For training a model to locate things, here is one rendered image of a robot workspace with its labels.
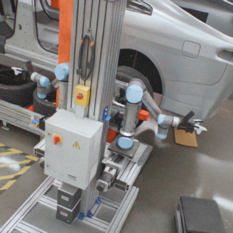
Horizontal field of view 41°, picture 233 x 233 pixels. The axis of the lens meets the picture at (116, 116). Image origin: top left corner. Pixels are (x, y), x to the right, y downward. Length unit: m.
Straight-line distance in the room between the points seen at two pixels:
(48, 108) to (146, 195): 1.50
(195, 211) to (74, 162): 1.29
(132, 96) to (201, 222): 1.31
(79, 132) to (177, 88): 1.56
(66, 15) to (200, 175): 2.35
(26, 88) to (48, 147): 1.97
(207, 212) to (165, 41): 1.65
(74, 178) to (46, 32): 2.97
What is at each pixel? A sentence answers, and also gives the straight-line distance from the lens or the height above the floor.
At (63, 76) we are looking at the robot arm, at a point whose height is 1.39.
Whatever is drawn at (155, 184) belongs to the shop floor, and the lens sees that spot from 3.60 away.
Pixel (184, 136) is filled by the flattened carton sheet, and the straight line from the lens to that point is 4.49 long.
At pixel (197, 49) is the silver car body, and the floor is 1.49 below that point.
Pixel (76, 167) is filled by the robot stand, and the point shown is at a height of 0.94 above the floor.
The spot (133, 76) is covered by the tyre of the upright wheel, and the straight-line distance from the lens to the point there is 3.08.
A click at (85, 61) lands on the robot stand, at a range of 2.03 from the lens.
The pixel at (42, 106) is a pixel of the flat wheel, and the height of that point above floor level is 0.45.
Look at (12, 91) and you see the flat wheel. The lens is 4.09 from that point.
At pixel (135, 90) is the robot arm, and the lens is 2.18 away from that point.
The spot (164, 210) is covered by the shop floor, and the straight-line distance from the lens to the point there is 3.36.
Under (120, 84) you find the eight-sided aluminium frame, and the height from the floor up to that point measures 1.11.
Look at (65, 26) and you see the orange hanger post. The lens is 3.01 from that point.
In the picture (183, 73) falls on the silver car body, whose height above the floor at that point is 1.21.
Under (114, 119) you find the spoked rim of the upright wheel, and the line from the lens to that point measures 3.37.
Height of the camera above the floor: 2.41
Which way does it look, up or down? 32 degrees down
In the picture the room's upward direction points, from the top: 9 degrees clockwise
